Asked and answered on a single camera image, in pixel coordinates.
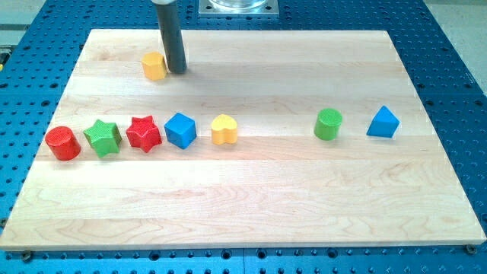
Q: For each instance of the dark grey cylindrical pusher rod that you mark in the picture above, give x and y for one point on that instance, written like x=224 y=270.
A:
x=169 y=25

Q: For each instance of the yellow hexagon block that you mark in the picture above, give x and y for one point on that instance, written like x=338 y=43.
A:
x=154 y=66

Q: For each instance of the yellow heart block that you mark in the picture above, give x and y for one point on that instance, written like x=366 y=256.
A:
x=224 y=130

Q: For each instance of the blue cube block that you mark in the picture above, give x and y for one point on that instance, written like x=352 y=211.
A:
x=180 y=130

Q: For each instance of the red star block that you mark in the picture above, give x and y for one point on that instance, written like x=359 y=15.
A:
x=143 y=133

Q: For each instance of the green star block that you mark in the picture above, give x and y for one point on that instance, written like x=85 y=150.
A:
x=103 y=138

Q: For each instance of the light wooden board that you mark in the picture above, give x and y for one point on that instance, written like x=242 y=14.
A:
x=278 y=185

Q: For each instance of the blue perforated table plate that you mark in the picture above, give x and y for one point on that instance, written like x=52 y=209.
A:
x=38 y=71

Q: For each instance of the red cylinder block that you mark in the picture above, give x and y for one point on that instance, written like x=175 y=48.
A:
x=63 y=143

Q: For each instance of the green cylinder block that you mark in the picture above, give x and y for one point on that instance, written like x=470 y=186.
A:
x=327 y=124

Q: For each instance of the blue triangular prism block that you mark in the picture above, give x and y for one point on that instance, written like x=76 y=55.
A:
x=384 y=124

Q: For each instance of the left board clamp screw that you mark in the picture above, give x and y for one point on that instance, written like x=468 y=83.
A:
x=26 y=256

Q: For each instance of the board clamp screw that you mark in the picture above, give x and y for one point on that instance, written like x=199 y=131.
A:
x=26 y=256
x=470 y=249

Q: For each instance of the right board clamp screw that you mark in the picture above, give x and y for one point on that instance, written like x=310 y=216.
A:
x=470 y=249

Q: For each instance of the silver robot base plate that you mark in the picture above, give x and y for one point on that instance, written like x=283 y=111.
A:
x=238 y=8

